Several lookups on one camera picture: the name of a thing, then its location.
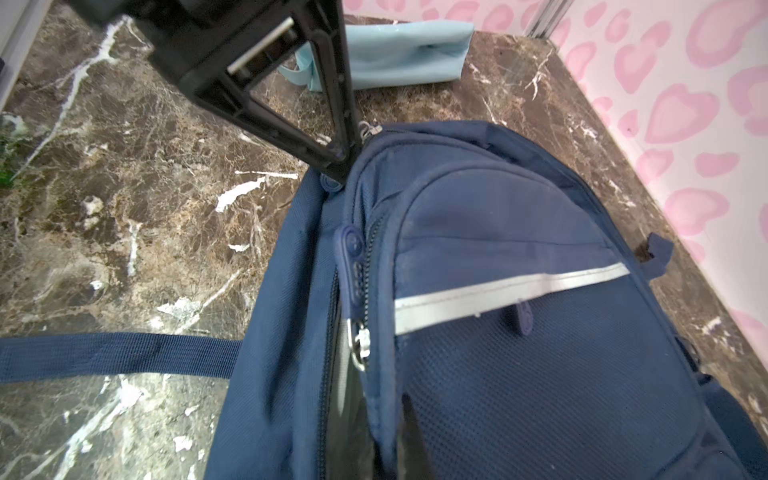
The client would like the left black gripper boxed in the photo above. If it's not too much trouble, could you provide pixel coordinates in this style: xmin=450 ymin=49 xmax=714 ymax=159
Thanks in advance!
xmin=68 ymin=0 xmax=363 ymax=183

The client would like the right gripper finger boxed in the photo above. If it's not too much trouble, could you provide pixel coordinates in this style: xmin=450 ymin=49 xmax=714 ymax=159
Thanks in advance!
xmin=396 ymin=394 xmax=437 ymax=480

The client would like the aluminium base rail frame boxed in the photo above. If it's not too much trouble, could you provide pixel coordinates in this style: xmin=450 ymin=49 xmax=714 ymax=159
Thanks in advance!
xmin=0 ymin=0 xmax=53 ymax=108

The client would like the navy blue student backpack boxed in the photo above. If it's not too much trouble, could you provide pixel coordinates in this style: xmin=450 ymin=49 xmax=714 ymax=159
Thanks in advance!
xmin=1 ymin=121 xmax=767 ymax=479

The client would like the light teal pencil pouch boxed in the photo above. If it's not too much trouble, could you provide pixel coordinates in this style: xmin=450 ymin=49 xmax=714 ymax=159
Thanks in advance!
xmin=277 ymin=19 xmax=476 ymax=93

